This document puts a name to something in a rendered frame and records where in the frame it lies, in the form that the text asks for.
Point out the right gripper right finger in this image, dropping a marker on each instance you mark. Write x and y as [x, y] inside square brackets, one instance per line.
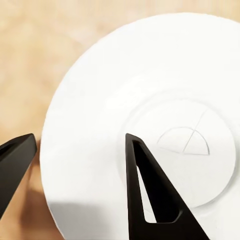
[174, 220]

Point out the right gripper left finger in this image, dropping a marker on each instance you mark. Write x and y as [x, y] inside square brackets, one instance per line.
[16, 156]

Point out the saucer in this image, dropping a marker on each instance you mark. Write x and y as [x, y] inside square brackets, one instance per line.
[172, 80]

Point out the countertop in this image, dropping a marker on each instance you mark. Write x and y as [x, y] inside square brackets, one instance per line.
[40, 40]

